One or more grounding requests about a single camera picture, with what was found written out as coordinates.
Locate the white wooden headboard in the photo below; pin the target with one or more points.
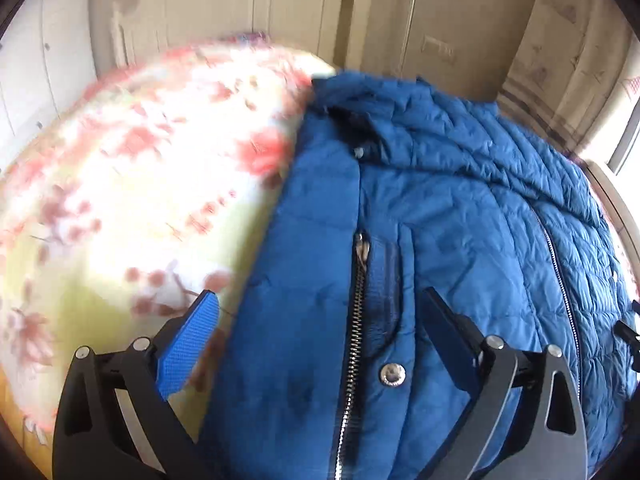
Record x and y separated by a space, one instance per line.
334 30

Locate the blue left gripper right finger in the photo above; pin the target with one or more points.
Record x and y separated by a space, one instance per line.
457 341

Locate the patterned window curtain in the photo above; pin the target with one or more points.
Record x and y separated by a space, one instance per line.
575 78

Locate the window with dark frame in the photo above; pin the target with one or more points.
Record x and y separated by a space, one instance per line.
627 141

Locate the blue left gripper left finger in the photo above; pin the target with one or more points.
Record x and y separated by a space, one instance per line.
181 342

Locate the floral bed quilt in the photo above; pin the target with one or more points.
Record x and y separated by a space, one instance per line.
155 186

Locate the wall power socket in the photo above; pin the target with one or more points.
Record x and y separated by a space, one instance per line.
439 49

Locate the blue quilted puffer jacket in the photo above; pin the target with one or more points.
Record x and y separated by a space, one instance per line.
396 188

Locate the slim white desk lamp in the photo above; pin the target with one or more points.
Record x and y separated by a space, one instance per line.
406 36

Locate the white wardrobe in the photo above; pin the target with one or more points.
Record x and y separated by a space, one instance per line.
46 63

